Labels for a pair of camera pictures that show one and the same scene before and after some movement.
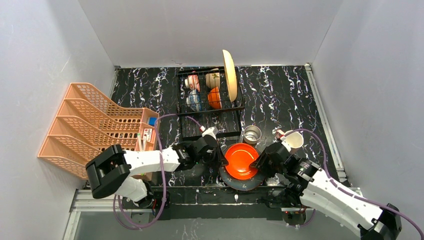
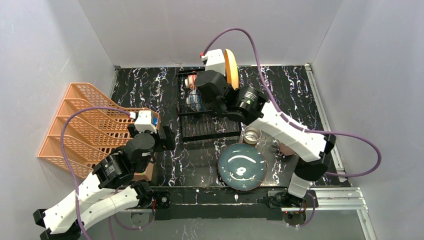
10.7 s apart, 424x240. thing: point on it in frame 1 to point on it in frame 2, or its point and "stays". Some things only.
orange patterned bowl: x=192 y=82 stays
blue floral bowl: x=194 y=100 stays
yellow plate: x=231 y=75 stays
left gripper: x=216 y=152 to x=167 y=137
